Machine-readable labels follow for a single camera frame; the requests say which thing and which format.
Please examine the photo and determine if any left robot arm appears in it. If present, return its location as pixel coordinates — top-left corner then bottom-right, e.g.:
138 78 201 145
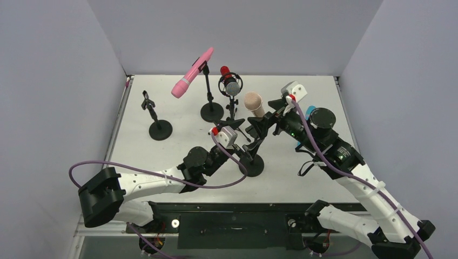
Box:
78 117 268 232

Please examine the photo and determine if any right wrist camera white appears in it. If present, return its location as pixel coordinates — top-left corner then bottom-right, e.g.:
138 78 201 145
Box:
280 81 308 107

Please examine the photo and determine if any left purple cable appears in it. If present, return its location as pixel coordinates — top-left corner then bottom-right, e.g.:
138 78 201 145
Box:
69 131 248 189

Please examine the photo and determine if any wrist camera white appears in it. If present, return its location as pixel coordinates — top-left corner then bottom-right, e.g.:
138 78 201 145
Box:
280 81 308 107
208 126 238 148

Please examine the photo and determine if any pink microphone black stand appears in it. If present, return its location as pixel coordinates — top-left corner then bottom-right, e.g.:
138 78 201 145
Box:
198 60 224 123

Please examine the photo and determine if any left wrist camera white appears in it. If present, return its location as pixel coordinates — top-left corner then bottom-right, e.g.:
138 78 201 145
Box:
208 126 238 148

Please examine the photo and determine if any red mesh microphone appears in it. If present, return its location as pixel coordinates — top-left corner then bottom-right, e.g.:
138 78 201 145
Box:
219 66 243 97

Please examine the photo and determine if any teal microphone black stand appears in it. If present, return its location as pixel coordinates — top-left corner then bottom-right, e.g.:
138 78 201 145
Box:
141 90 173 141

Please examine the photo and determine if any purple cable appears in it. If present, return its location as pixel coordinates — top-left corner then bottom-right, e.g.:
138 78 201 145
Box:
69 131 248 189
291 100 434 259

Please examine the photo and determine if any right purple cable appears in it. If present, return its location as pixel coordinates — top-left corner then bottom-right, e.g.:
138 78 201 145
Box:
291 100 434 259

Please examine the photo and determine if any beige microphone black stand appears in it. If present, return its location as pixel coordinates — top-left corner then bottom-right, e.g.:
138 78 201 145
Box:
238 118 274 178

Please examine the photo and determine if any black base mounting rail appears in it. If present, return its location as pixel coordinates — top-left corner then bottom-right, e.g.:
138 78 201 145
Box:
104 202 380 259

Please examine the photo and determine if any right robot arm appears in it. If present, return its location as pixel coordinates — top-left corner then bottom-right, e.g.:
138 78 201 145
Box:
244 95 435 258

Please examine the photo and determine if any black tripod shock-mount stand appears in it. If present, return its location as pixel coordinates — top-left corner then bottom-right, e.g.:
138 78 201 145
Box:
214 72 252 144

